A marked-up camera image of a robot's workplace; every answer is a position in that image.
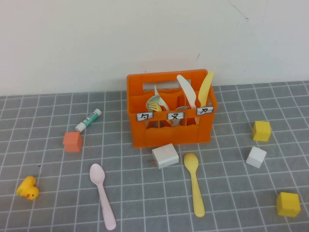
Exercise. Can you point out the yellow plastic spoon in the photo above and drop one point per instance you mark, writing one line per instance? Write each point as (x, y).
(191, 162)

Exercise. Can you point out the pale pink plastic spoon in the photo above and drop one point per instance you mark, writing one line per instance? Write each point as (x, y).
(97, 175)

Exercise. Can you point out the orange plastic cutlery holder crate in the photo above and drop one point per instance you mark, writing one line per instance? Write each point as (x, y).
(169, 137)

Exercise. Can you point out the yellow plastic fork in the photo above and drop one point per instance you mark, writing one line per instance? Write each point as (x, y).
(152, 105)

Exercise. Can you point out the white plastic utensil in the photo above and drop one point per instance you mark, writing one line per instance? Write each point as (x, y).
(164, 103)

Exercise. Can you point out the pale green plastic spoon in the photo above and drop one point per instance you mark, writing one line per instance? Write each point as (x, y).
(154, 98)

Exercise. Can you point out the grey plastic fork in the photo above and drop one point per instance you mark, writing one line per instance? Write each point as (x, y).
(181, 107)

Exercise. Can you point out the white plastic knife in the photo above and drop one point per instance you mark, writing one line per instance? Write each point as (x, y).
(186, 89)

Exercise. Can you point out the white charger plug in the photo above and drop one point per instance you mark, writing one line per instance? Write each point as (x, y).
(166, 155)

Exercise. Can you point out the yellow plastic knife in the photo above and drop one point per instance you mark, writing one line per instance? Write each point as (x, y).
(205, 89)

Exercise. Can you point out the green and white glue stick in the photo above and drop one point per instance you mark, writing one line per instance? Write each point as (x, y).
(88, 120)

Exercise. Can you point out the grey grid table mat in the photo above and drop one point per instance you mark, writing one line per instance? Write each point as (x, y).
(144, 193)

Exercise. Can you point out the orange house-shaped block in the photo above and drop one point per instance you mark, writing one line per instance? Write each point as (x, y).
(72, 143)

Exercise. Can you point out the yellow cube block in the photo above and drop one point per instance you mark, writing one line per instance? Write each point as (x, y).
(261, 131)
(288, 205)

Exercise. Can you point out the white cube block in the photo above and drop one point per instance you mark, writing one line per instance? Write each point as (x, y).
(256, 157)

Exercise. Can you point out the yellow rubber duck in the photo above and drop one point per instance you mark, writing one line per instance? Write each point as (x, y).
(29, 189)

